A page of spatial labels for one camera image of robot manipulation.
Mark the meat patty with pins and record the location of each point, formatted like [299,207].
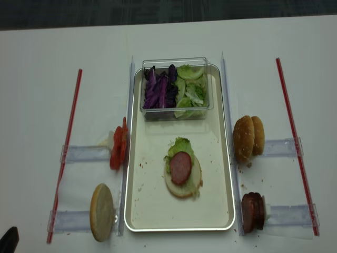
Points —
[180,168]

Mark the lettuce leaf on bun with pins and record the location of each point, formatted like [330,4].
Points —
[181,144]

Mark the green lettuce in box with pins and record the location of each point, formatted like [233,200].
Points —
[192,97]

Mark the red tomato slices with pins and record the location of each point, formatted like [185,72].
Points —
[119,149]

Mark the white pusher block at tomato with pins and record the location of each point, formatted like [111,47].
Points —
[110,140]

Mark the stacked meat patties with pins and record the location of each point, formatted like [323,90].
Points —
[253,211]

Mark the white pusher block at patties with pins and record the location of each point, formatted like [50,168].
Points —
[267,210]

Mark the purple cabbage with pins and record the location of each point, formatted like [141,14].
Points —
[160,90]

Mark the clear plastic salad box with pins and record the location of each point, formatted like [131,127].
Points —
[163,65]

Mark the metal tray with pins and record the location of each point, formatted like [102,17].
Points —
[149,206]

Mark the bottom bun on tray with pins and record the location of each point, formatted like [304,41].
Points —
[192,185]

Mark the right sesame bun front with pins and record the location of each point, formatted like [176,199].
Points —
[243,138]

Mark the right bun behind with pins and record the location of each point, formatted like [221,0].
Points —
[259,140]

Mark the left red rod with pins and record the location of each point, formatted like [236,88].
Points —
[62,166]

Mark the red rod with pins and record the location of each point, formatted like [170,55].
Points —
[62,166]
[309,200]

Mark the left upright bun half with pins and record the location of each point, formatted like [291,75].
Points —
[101,213]

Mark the right red rod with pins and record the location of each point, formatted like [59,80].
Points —
[309,200]

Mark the black object bottom left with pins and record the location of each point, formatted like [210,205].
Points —
[9,241]

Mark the right long clear rail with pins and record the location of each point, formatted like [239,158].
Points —
[229,134]

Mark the clear rail near tomato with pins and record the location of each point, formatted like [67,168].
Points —
[76,153]

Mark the clear rail near right buns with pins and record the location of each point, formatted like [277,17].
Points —
[290,147]

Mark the clear rail near left bun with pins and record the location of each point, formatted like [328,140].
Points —
[69,221]

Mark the clear rail near patties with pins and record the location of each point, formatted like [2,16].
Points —
[295,215]

